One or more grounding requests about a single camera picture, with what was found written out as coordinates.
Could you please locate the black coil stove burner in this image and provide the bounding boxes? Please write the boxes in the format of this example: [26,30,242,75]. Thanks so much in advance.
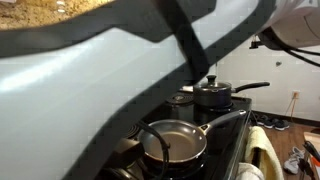
[143,151,208,179]
[199,102,234,113]
[165,92,195,105]
[126,123,143,139]

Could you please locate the black saucepan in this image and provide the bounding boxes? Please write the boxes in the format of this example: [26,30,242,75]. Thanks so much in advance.
[193,81,271,109]

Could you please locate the black electric stove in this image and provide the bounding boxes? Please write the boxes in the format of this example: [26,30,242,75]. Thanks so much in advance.
[96,91,253,180]

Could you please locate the black shoe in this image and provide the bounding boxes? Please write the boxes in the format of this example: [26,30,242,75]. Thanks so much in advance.
[274,119,290,131]
[256,114,268,126]
[263,118,278,130]

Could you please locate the yellow towel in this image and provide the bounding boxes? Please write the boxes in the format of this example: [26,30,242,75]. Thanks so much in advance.
[244,125,284,180]

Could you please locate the white towel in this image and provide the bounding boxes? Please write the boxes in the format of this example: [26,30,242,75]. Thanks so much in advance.
[235,162,266,180]

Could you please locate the grey sneaker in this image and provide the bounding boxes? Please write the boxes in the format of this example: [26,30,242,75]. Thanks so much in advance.
[283,146,305,175]

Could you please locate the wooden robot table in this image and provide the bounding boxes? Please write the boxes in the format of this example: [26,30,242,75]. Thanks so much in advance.
[303,131,320,180]

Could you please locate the black clamp tool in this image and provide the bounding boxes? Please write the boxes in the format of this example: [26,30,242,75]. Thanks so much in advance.
[303,140,320,163]

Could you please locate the grey handled frying pan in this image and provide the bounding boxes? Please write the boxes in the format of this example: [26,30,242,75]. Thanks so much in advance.
[138,109,248,164]

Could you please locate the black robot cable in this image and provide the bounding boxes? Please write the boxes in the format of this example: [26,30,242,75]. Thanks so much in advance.
[135,31,320,180]

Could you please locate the orange power cable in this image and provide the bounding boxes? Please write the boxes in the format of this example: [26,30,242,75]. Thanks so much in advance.
[284,94,298,116]

